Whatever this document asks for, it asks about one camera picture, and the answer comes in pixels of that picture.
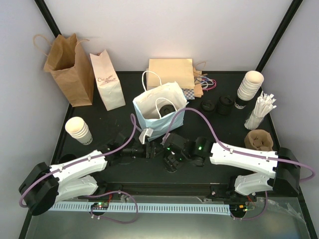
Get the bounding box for light blue paper bag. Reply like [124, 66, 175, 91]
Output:
[133, 70, 188, 143]

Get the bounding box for single black cup lid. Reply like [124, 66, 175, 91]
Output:
[159, 105, 176, 118]

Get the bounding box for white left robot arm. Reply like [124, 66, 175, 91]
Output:
[18, 133, 163, 216]

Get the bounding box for paper cup near left arm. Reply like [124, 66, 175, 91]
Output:
[65, 117, 93, 145]

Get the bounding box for right stack black lids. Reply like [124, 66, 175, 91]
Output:
[216, 95, 234, 116]

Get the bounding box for pink cream paper bag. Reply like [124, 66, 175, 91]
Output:
[90, 50, 126, 111]

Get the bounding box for small lit circuit board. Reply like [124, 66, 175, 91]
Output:
[91, 202, 109, 210]

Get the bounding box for flat tan paper bag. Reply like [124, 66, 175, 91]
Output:
[148, 58, 194, 89]

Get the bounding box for stack of white paper cups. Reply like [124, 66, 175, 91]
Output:
[234, 71, 264, 110]

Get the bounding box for bundle of white straws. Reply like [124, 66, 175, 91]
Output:
[244, 91, 277, 130]

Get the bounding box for brown kraft paper bag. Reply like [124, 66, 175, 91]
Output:
[33, 33, 95, 107]

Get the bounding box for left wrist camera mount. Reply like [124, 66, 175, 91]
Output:
[139, 128, 154, 144]

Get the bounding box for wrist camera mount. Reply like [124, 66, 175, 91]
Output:
[161, 134, 170, 147]
[139, 128, 154, 144]

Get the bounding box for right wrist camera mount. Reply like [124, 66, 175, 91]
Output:
[161, 134, 170, 147]

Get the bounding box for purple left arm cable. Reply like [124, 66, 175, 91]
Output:
[19, 113, 139, 224]

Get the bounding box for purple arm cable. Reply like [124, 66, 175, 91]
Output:
[161, 107, 316, 221]
[19, 113, 139, 224]

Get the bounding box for light blue slotted cable duct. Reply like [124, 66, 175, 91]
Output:
[49, 202, 231, 216]

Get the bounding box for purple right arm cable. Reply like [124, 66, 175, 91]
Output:
[161, 107, 316, 221]

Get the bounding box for flat bags with coloured handles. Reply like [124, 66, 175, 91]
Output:
[193, 61, 217, 98]

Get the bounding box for black left frame post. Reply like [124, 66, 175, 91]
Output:
[34, 0, 61, 38]

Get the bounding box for black frame post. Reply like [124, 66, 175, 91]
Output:
[34, 0, 61, 38]
[256, 0, 303, 72]

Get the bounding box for black right frame post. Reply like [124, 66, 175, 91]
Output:
[256, 0, 303, 72]

